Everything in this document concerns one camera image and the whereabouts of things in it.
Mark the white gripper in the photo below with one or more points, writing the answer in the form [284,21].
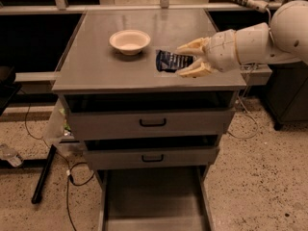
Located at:
[220,51]

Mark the grey drawer cabinet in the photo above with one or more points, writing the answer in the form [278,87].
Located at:
[93,66]

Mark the grey middle drawer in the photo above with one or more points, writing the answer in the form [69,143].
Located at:
[151,152]

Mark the dark cabinet at right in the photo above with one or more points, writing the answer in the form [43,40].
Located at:
[286,93]

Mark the black top drawer handle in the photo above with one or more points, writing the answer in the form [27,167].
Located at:
[153,122]

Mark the black object at left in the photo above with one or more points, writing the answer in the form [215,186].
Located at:
[8,86]

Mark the black drawer handle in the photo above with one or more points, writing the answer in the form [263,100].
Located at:
[153,122]
[152,159]

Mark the grey top drawer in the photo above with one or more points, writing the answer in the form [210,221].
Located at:
[149,115]

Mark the black floor bar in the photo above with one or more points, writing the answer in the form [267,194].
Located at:
[37,196]

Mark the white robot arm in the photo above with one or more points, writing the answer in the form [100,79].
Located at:
[284,40]

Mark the clear plastic water bottle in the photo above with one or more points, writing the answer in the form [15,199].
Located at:
[10,155]

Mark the grey open bottom drawer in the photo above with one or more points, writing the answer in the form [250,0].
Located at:
[153,199]

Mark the clear plastic bag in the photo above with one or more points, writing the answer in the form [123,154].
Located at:
[57,133]

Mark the black middle drawer handle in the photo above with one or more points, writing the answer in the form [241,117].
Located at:
[152,159]

